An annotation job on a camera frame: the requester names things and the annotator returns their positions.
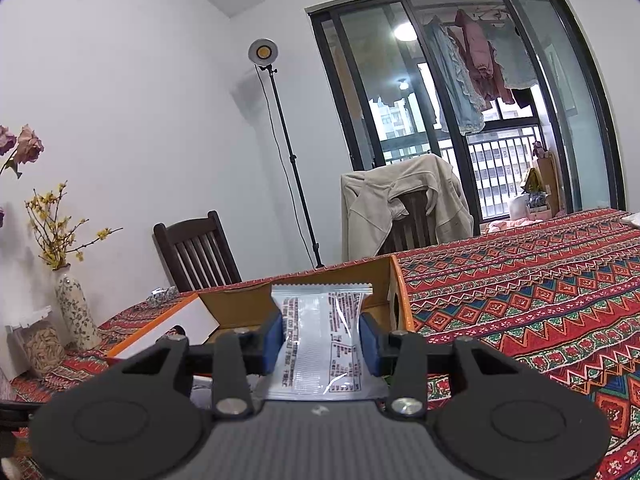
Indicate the dark wooden chair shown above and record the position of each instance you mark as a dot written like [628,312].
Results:
[190,227]
[415,230]

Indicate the studio light on stand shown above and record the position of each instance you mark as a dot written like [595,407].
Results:
[263,51]

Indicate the white snack packet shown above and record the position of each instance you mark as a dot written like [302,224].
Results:
[320,340]

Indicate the beige jacket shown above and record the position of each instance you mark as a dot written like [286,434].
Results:
[370,210]

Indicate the pink hanging garment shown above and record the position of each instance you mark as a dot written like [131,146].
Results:
[477,55]

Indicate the orange cardboard box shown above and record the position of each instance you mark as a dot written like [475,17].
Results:
[240,305]

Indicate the red patterned tablecloth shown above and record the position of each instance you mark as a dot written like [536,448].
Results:
[500,300]

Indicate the black hanging garment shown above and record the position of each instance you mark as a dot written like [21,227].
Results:
[524,97]

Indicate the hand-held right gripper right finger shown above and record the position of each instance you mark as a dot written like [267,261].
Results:
[370,342]

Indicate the black balcony railing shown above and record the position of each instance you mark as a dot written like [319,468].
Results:
[492,136]

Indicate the wooden cabinet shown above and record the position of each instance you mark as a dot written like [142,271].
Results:
[550,180]

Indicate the yellow flower branches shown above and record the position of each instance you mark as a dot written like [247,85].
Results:
[55,252]

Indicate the light blue hanging garment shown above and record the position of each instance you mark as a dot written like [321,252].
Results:
[455,90]

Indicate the floral ceramic vase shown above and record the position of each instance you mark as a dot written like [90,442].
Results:
[75,310]

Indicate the pink cloth pile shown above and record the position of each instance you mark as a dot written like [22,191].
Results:
[505,224]

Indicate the black sliding glass door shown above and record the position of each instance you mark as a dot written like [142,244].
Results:
[339,90]

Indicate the white hanging garment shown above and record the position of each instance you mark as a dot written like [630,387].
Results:
[520,65]

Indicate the clear crinkled plastic wrapper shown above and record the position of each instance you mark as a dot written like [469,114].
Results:
[162,294]

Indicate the pink dried flowers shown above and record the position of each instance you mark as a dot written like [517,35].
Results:
[30,145]

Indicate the yellow green bag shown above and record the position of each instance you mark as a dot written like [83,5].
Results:
[532,181]

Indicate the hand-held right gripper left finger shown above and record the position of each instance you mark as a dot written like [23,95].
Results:
[272,341]

